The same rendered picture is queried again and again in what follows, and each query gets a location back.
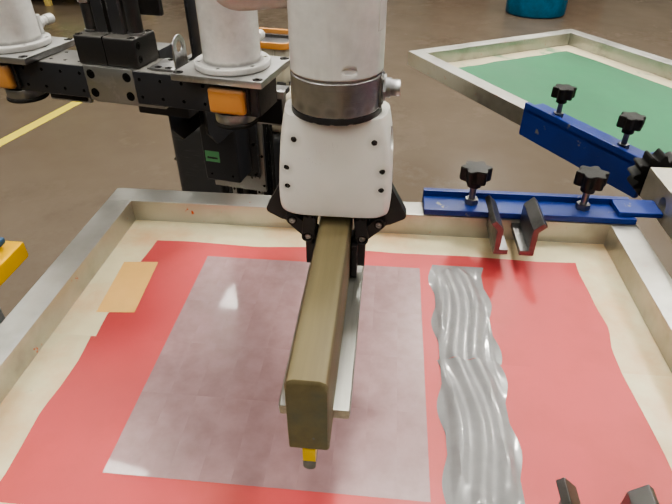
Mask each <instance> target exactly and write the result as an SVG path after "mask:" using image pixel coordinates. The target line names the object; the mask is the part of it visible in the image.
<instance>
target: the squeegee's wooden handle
mask: <svg viewBox="0 0 672 504"><path fill-rule="evenodd" d="M352 230H354V218H348V217H330V216H321V219H320V224H319V228H318V233H317V237H316V242H315V247H314V251H313V256H312V260H311V265H310V269H309V274H308V278H307V283H306V287H305V292H304V296H303V301H302V305H301V310H300V314H299V319H298V324H297V328H296V333H295V337H294V342H293V346H292V351H291V355H290V360H289V364H288V369H287V373H286V378H285V382H284V391H285V403H286V415H287V427H288V439H289V446H290V447H296V448H308V449H319V450H328V449H329V448H330V439H331V431H332V423H333V407H334V399H335V391H336V383H337V375H338V367H339V359H340V351H341V343H342V335H343V327H344V319H345V310H346V302H347V294H348V286H349V278H350V245H351V237H352Z"/></svg>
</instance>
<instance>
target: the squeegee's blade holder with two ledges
mask: <svg viewBox="0 0 672 504"><path fill-rule="evenodd" d="M310 265H311V263H310V264H309V269H310ZM309 269H308V273H307V278H308V274H309ZM363 272H364V266H358V269H357V277H356V278H355V277H351V276H350V278H349V286H348V294H347V302H346V310H345V319H344V327H343V335H342V343H341V351H340V359H339V367H338V375H337V383H336V391H335V399H334V407H333V418H342V419H349V417H350V412H351V402H352V391H353V380H354V369H355V358H356V348H357V337H358V326H359V315H360V305H361V294H362V283H363ZM307 278H306V282H305V287H306V283H307ZM305 287H304V291H303V296H304V292H305ZM303 296H302V300H301V305H302V301H303ZM301 305H300V309H299V314H300V310H301ZM299 314H298V318H297V323H296V327H295V332H294V336H293V341H292V345H291V349H290V354H289V358H288V363H287V367H286V372H285V376H284V381H283V385H282V390H281V394H280V399H279V403H278V404H279V412H280V413H282V414H286V403H285V391H284V382H285V378H286V373H287V369H288V364H289V360H290V355H291V351H292V346H293V342H294V337H295V333H296V328H297V324H298V319H299Z"/></svg>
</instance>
